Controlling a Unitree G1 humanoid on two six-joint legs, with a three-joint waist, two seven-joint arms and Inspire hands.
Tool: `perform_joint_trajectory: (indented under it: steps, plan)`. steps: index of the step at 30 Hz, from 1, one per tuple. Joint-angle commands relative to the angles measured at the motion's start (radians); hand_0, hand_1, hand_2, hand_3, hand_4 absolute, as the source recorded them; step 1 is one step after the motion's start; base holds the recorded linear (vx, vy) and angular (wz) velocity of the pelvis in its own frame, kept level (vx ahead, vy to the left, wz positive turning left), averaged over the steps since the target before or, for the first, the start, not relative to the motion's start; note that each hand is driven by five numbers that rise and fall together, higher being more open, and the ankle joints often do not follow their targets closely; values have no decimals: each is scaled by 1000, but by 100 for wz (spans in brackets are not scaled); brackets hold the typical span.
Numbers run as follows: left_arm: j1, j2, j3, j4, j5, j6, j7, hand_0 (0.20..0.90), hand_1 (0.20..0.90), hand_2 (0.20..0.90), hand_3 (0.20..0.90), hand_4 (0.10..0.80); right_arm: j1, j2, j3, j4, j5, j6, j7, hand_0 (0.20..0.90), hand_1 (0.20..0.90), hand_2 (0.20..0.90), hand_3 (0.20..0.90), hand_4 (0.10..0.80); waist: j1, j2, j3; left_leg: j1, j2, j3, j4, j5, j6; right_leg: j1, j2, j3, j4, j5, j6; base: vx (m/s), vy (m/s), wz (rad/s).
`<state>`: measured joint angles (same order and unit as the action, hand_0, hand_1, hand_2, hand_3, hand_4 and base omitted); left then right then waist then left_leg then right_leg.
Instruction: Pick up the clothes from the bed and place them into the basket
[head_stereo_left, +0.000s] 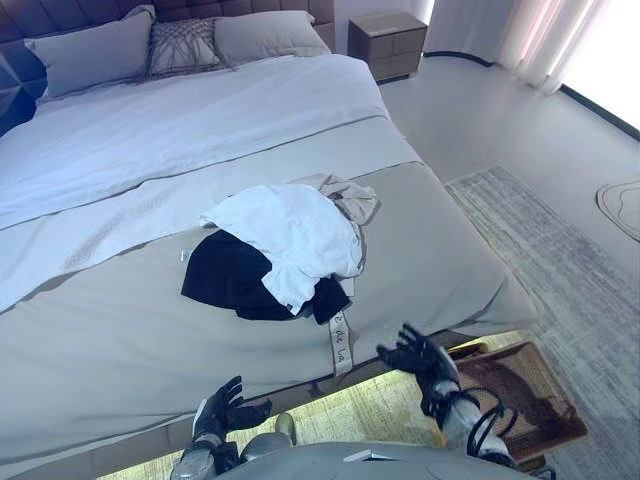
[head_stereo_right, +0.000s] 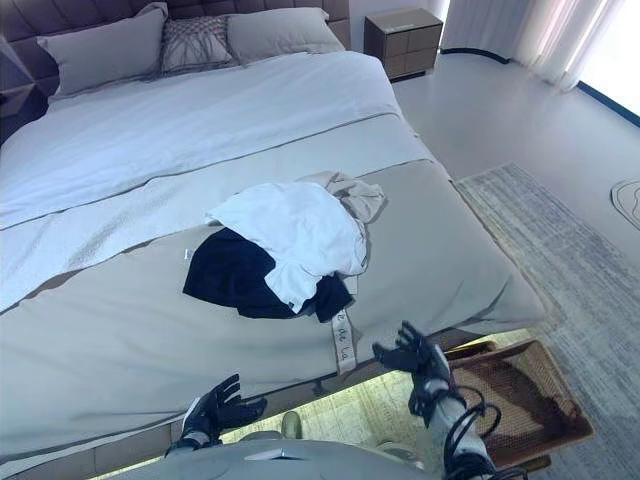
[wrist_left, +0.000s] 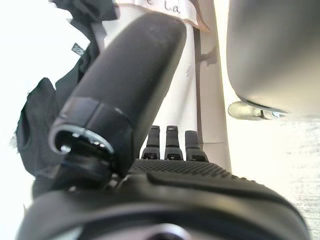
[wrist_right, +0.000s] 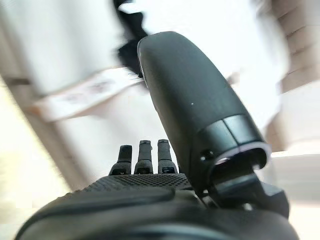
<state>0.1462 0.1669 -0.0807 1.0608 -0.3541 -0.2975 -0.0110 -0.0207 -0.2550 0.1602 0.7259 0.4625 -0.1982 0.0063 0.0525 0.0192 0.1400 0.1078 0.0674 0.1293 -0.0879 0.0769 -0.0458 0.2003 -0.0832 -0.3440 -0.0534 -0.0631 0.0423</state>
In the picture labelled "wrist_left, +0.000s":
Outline black garment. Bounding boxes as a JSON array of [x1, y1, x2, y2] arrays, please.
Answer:
[[9, 0, 121, 200]]

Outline pale paper label tape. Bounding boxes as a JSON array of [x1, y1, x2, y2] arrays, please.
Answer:
[[116, 0, 211, 32]]

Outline silver grey rounded panel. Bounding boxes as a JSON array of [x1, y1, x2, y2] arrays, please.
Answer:
[[226, 0, 320, 114]]

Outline pale rounded metal knob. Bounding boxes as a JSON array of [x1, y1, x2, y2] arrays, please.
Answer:
[[227, 100, 288, 121]]

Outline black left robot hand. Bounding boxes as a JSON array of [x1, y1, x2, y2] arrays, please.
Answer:
[[14, 11, 311, 240]]

